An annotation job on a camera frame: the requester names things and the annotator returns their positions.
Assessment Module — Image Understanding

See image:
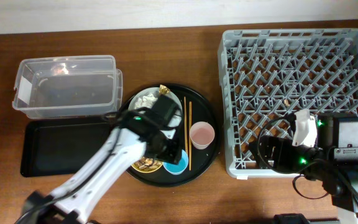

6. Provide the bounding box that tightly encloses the wooden chopstick left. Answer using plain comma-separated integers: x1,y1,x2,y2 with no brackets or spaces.
183,96,188,154

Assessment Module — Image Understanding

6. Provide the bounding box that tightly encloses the light blue cup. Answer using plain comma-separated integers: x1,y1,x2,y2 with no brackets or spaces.
163,150,189,175

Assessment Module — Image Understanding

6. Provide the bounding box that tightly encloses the round black tray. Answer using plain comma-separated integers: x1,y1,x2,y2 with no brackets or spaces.
127,83,221,187

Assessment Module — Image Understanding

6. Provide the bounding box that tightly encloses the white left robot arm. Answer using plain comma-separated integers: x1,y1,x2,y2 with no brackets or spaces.
17,95,183,223

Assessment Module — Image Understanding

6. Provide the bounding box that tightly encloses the gold snack wrapper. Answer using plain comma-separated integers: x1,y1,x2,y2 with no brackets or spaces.
158,85,170,95

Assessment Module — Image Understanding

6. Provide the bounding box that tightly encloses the clear plastic bin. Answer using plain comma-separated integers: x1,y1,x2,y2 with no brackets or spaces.
12,55,123,119

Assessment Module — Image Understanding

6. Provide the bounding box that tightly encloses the yellow bowl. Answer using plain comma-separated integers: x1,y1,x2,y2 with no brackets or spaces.
131,157,163,174

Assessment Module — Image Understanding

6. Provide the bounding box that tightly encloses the crumpled white tissue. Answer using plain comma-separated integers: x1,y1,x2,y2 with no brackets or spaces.
134,93,157,110

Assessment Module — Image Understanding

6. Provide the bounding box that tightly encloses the black rectangular tray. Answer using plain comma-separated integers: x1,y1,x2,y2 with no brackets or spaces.
20,117,112,177

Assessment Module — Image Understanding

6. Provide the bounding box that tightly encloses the pink cup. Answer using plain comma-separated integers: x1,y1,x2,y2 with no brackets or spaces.
190,121,215,149

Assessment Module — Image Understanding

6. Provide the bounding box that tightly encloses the grey dishwasher rack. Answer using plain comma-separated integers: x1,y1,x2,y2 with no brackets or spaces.
218,28,358,179

